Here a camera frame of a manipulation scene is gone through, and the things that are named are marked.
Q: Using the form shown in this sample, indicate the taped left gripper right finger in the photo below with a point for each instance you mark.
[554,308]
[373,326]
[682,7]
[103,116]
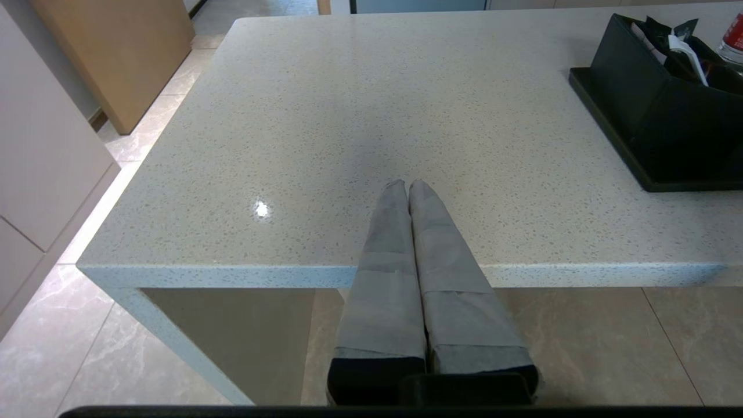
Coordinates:
[458,302]

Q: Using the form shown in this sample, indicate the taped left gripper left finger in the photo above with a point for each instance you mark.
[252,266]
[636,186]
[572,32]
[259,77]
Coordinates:
[386,290]

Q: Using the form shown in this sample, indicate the clear water bottle red cap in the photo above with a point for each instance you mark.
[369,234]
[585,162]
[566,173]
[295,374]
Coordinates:
[734,38]

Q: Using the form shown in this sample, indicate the green tea packet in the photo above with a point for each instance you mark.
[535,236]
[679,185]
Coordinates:
[667,28]

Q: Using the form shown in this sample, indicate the black rectangular tray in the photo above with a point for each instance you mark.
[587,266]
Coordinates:
[615,130]

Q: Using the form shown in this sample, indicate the black organizer box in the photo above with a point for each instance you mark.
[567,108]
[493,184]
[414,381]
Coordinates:
[656,110]

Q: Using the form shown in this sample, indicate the wooden door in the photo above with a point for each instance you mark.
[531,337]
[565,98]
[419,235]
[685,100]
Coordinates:
[122,52]

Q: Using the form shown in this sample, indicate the white tall cabinet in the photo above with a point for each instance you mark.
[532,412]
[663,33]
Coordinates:
[40,145]

